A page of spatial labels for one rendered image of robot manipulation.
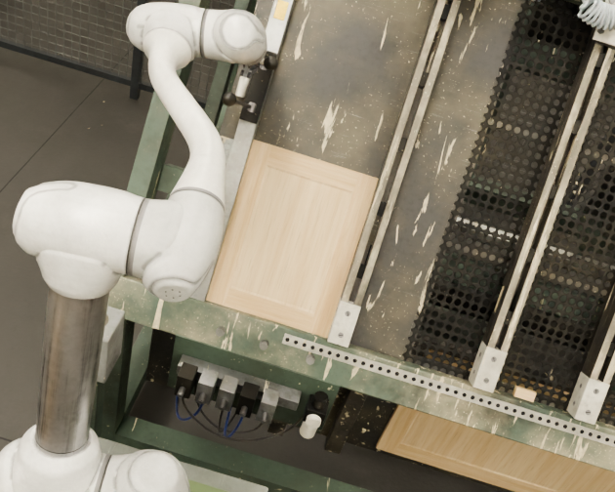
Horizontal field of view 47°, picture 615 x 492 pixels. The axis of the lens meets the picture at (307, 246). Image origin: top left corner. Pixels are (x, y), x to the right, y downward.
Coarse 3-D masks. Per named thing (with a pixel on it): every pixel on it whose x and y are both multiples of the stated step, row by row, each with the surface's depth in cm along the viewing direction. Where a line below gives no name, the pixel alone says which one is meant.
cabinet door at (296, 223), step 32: (256, 160) 201; (288, 160) 200; (320, 160) 200; (256, 192) 202; (288, 192) 202; (320, 192) 201; (352, 192) 201; (256, 224) 203; (288, 224) 203; (320, 224) 202; (352, 224) 202; (224, 256) 204; (256, 256) 204; (288, 256) 204; (320, 256) 204; (352, 256) 203; (224, 288) 206; (256, 288) 206; (288, 288) 205; (320, 288) 205; (288, 320) 206; (320, 320) 206
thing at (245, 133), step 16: (288, 0) 193; (272, 16) 193; (288, 16) 193; (272, 32) 194; (272, 48) 194; (240, 128) 198; (256, 128) 199; (240, 144) 198; (240, 160) 199; (240, 176) 199; (224, 224) 201; (208, 288) 204
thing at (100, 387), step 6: (102, 384) 205; (96, 390) 201; (102, 390) 208; (96, 396) 203; (102, 396) 210; (96, 402) 204; (102, 402) 213; (96, 408) 206; (96, 414) 209; (96, 420) 211; (90, 426) 212; (96, 426) 213; (96, 432) 216
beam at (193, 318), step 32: (128, 288) 203; (160, 320) 204; (192, 320) 204; (224, 320) 204; (256, 320) 203; (256, 352) 204; (288, 352) 204; (352, 352) 203; (352, 384) 205; (384, 384) 204; (448, 384) 204; (448, 416) 205; (480, 416) 204; (512, 416) 204; (544, 448) 205; (576, 448) 204; (608, 448) 204
